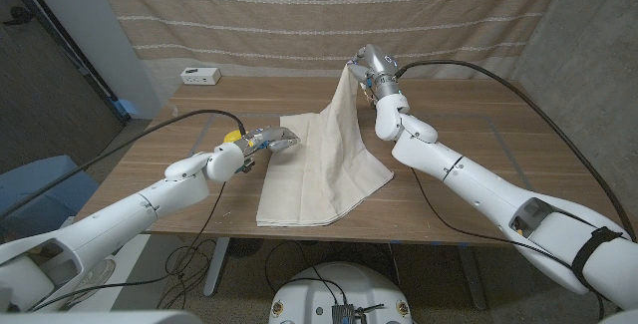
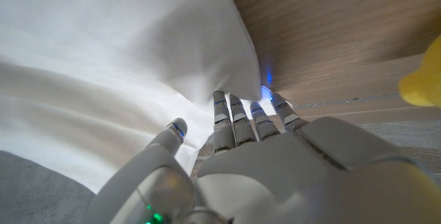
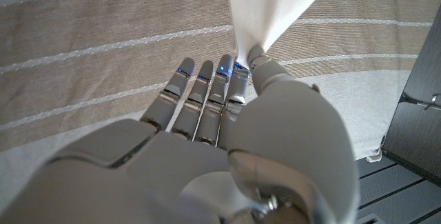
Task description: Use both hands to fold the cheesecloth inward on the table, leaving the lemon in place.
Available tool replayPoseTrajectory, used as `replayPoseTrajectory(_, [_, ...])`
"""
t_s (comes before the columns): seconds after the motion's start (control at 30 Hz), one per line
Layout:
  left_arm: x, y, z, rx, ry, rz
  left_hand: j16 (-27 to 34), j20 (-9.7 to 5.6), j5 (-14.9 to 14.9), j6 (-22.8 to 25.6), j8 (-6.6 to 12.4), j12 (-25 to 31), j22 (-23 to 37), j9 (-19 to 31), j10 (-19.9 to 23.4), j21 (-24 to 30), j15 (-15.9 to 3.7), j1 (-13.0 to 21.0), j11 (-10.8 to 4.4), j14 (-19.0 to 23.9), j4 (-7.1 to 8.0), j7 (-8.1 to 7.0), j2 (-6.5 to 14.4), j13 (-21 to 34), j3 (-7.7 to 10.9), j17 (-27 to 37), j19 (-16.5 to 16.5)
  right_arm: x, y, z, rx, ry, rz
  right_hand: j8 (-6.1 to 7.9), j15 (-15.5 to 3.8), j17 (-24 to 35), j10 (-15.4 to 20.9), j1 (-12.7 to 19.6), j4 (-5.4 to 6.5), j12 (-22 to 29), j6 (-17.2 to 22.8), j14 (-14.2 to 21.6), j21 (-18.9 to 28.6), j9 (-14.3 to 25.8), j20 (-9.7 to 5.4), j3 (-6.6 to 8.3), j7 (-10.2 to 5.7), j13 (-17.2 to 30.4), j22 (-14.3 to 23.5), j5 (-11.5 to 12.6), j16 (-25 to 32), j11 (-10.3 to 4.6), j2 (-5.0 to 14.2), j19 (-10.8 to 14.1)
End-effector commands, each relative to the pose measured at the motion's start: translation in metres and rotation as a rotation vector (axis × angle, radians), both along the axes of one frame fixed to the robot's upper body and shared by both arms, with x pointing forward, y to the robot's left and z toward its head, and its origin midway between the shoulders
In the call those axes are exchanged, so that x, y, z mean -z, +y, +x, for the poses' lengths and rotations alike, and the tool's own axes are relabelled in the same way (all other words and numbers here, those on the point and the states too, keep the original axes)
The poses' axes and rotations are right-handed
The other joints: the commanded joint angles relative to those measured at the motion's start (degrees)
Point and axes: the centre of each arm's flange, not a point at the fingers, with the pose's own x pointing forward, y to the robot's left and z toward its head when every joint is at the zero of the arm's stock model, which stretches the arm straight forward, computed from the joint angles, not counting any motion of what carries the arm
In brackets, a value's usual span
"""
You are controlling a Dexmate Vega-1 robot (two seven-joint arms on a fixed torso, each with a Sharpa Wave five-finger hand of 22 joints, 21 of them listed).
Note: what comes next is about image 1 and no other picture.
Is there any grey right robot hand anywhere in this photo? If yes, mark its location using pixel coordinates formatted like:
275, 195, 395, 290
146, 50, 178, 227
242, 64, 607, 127
346, 43, 405, 100

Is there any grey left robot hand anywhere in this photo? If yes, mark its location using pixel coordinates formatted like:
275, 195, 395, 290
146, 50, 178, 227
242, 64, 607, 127
233, 125, 302, 159

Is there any cream cheesecloth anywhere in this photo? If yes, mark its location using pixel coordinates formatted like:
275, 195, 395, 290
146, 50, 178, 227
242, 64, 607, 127
255, 63, 395, 228

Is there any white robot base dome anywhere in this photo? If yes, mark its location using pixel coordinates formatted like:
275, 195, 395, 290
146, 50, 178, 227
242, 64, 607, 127
268, 261, 414, 324

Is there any white power strip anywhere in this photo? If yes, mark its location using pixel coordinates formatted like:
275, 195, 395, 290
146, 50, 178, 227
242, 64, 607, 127
179, 67, 222, 87

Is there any striped beige backdrop cloth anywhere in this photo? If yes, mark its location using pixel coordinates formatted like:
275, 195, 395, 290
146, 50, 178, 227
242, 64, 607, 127
91, 0, 572, 80

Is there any grey table leg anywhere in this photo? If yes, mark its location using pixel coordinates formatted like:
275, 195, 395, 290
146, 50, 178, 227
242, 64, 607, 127
202, 236, 232, 298
457, 243, 488, 311

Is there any white floor panel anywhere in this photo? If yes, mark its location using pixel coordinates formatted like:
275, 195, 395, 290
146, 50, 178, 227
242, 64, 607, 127
67, 233, 152, 313

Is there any small black device on base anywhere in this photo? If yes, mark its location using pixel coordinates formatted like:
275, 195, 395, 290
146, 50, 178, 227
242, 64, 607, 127
330, 303, 386, 324

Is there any white sneaker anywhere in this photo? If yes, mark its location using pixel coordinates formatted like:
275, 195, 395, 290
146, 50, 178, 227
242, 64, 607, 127
69, 257, 117, 298

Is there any blue upholstered seat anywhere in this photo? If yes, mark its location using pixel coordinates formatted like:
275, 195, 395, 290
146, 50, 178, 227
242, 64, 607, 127
0, 154, 100, 243

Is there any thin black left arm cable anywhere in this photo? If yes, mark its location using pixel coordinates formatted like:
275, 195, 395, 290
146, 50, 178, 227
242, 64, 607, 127
29, 181, 228, 312

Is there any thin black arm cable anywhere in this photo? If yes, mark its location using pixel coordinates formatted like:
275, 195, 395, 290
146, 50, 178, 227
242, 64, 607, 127
408, 166, 607, 321
29, 181, 228, 312

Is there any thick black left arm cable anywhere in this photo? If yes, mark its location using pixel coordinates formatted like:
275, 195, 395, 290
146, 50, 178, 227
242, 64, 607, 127
0, 109, 248, 221

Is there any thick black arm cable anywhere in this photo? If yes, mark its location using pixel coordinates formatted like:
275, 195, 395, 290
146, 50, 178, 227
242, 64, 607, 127
0, 109, 248, 221
395, 59, 638, 241

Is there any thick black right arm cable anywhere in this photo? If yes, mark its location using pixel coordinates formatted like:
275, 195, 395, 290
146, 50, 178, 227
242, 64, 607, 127
395, 59, 638, 241

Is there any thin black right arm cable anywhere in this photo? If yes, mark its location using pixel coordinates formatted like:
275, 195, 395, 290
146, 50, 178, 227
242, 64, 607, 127
408, 166, 607, 321

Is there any black strap on right arm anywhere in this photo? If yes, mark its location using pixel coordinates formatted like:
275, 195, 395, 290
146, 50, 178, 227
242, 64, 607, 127
570, 225, 625, 286

